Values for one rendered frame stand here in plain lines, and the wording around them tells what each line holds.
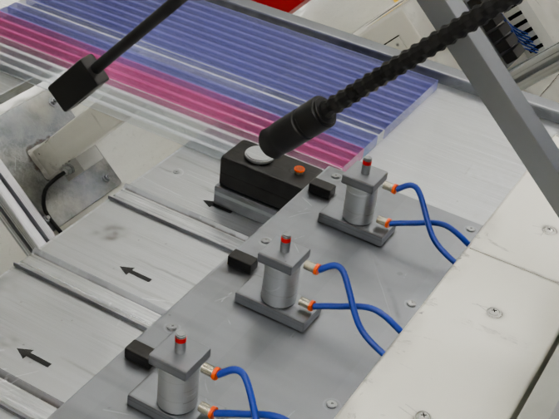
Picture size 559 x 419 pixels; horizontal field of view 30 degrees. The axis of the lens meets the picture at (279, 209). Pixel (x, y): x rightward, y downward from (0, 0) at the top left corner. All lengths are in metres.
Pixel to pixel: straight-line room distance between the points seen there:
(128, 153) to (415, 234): 1.51
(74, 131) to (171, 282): 1.21
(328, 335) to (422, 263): 0.10
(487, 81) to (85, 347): 0.32
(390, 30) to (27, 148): 0.73
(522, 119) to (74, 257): 0.37
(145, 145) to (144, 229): 1.43
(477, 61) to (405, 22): 1.41
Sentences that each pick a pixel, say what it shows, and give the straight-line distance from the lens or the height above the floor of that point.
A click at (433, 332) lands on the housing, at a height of 1.24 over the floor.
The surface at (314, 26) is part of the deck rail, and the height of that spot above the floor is 0.97.
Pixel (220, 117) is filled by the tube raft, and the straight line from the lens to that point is 0.95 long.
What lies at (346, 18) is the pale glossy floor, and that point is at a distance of 2.95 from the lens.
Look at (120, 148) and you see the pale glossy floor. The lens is 2.20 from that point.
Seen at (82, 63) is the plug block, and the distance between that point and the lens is 0.72.
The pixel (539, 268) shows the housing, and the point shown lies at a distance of 0.70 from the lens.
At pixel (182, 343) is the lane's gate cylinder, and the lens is 0.55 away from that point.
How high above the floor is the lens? 1.62
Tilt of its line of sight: 42 degrees down
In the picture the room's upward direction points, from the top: 61 degrees clockwise
